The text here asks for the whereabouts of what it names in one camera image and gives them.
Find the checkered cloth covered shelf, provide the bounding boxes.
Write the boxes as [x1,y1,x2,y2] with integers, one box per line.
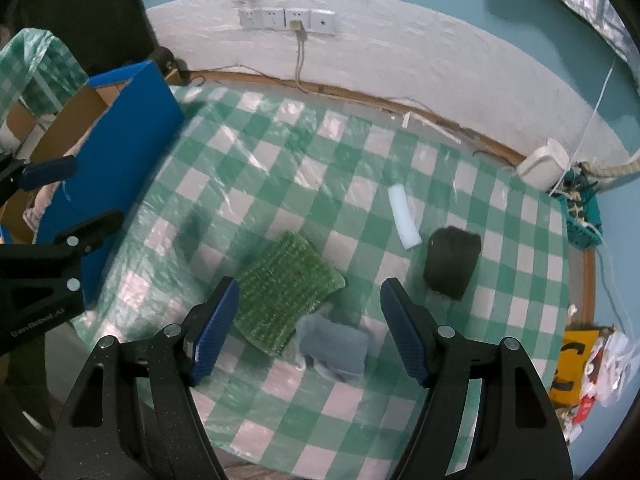
[0,28,88,122]

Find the white foam stick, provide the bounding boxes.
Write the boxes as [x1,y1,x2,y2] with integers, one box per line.
[387,184,422,250]

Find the green knitted scrub cloth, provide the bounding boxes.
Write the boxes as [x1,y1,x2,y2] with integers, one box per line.
[234,231,346,356]

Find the blue cardboard box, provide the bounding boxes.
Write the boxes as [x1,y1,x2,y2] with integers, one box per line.
[0,58,188,309]

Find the grey plug cable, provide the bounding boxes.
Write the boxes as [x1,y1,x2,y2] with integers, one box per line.
[290,19,321,97]

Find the yellow black sign bag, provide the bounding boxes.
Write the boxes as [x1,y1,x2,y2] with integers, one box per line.
[549,328,600,408]

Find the braided beige hose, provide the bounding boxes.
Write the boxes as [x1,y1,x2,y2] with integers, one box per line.
[579,152,640,181]

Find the white red plastic bags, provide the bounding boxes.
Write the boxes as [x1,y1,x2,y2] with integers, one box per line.
[563,330,639,445]

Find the white wall socket strip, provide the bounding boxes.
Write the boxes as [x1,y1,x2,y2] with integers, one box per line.
[238,8,337,36]

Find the black knitted sock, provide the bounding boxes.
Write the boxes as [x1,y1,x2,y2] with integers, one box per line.
[423,226,482,300]

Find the white thin cord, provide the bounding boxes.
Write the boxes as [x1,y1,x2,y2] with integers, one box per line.
[548,56,618,196]

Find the green white checkered tablecloth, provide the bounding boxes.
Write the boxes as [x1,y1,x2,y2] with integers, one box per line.
[75,87,568,479]

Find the black round knob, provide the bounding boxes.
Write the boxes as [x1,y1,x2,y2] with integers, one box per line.
[148,47,177,75]

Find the grey cloth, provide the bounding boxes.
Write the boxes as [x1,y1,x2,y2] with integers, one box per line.
[295,313,370,379]

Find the white plastic strip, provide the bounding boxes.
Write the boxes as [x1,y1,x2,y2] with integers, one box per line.
[401,110,462,145]

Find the teal plastic basket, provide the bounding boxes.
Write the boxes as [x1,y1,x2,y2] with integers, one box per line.
[552,170,602,252]

